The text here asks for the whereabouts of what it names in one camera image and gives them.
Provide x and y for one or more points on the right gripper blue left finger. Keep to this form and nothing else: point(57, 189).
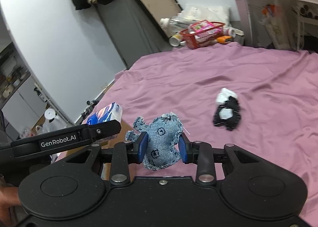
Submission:
point(141, 147)

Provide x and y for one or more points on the pink bed sheet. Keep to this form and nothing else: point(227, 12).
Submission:
point(277, 93)

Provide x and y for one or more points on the pink snack packet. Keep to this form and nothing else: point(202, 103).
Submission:
point(200, 26)

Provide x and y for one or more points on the blue tissue pack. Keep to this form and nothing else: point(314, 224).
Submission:
point(111, 112)

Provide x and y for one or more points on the framed board against wall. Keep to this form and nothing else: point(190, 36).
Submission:
point(155, 10)

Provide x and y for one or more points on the clear plastic bottle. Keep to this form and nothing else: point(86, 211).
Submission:
point(175, 23)

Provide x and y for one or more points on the cardboard box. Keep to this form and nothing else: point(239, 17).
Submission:
point(105, 175)

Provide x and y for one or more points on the dark shelf cabinet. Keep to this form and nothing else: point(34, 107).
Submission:
point(13, 72)

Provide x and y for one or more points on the operator hand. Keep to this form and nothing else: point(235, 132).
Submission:
point(9, 199)

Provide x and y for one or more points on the red plastic basket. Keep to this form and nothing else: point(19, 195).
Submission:
point(203, 39)

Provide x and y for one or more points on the black white knitted plush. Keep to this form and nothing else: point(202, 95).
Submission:
point(228, 109)

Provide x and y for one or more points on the plastic shopping bag under desk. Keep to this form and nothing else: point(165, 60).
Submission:
point(275, 21)

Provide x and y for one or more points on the white desk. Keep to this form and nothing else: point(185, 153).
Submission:
point(254, 32)

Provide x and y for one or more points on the white cup tube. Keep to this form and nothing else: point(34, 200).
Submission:
point(177, 40)

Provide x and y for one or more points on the orange box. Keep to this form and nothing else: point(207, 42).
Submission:
point(224, 39)

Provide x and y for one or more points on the denim blue plush toy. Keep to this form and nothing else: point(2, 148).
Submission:
point(163, 136)

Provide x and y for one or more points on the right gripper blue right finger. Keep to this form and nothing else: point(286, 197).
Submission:
point(184, 148)

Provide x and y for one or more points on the white plastic jug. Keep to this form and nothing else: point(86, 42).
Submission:
point(52, 122)

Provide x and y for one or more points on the white lotion bottle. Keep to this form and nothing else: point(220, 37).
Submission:
point(229, 31)

